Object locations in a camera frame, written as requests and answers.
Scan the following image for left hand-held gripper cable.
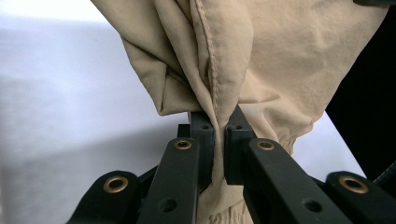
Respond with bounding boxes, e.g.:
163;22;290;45
373;160;396;188

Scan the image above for beige shorts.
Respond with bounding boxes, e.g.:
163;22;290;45
90;0;390;224

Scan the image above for white table mat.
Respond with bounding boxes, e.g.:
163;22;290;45
0;0;368;224

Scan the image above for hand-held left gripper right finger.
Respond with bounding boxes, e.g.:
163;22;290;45
223;104;353;224

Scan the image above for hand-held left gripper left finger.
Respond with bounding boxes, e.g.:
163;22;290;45
135;110;217;224

